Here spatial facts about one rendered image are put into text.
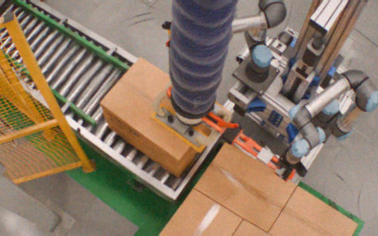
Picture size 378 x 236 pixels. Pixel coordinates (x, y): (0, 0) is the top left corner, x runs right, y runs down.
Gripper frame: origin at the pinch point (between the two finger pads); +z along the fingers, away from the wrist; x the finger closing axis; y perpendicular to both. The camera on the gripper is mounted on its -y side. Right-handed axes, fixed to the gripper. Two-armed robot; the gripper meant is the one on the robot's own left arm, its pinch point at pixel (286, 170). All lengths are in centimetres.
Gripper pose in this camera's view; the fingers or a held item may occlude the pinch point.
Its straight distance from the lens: 229.1
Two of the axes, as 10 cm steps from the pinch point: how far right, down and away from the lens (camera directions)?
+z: -0.4, 3.8, 9.2
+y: -7.9, -5.7, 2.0
